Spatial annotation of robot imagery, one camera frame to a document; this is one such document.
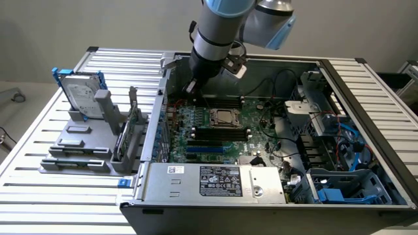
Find open black PC case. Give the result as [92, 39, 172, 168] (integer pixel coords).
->
[119, 50, 418, 235]

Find silver chipset heatsink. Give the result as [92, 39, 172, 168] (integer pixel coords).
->
[238, 156, 259, 166]

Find grey metal disk bay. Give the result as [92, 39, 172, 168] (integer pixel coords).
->
[283, 70, 347, 138]

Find silver power supply unit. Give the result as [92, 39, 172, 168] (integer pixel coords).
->
[143, 163, 287, 204]

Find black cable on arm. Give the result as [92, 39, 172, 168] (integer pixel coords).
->
[188, 20, 198, 44]

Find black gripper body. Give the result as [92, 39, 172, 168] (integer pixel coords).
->
[188, 48, 230, 86]

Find chair caster wheel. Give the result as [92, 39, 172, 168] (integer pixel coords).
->
[0, 88, 27, 103]

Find grey disk bay cage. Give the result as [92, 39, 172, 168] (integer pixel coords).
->
[306, 167, 394, 206]

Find grey parts rack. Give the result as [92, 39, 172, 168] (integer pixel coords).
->
[37, 85, 151, 175]

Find blue disk carrier frame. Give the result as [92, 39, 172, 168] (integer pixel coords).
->
[51, 68, 106, 121]

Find thin black cable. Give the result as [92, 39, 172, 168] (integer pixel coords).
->
[0, 126, 17, 150]

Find blue disk tray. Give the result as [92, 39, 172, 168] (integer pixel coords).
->
[315, 188, 374, 204]

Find long black wire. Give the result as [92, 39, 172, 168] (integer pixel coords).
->
[243, 69, 299, 99]

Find green motherboard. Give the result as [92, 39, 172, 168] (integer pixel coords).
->
[162, 97, 288, 168]

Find graphics card with bracket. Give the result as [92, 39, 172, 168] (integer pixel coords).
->
[114, 85, 142, 161]

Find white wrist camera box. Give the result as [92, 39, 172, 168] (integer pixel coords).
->
[223, 58, 248, 79]

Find red wire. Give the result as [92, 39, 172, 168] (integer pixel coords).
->
[168, 99, 184, 129]

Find blue SATA wire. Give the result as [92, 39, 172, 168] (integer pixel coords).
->
[338, 121, 377, 173]

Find silver hard disk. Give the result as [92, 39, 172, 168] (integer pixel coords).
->
[61, 74, 102, 119]

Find CPU socket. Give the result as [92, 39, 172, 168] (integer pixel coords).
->
[208, 107, 244, 130]

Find black expansion slot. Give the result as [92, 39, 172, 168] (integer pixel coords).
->
[187, 140, 227, 147]

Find black RAM slot bank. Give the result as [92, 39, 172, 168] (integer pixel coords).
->
[195, 95, 246, 106]
[192, 126, 252, 142]

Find blue expansion slot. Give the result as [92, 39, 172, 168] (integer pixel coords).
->
[186, 146, 227, 153]

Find green RAM stick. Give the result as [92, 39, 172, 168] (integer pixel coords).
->
[48, 145, 111, 156]

